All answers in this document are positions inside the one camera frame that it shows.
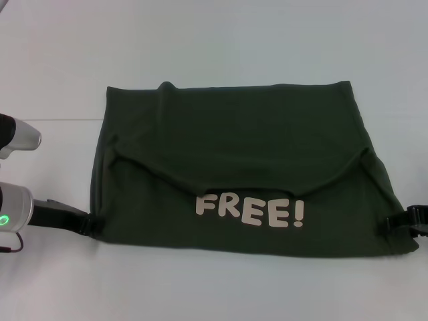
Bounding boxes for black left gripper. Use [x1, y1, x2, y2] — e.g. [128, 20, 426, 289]
[31, 199, 102, 238]

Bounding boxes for dark green shirt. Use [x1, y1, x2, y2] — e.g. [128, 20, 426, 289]
[88, 80, 411, 259]

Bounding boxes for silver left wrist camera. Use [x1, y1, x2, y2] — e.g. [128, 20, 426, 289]
[0, 113, 42, 161]

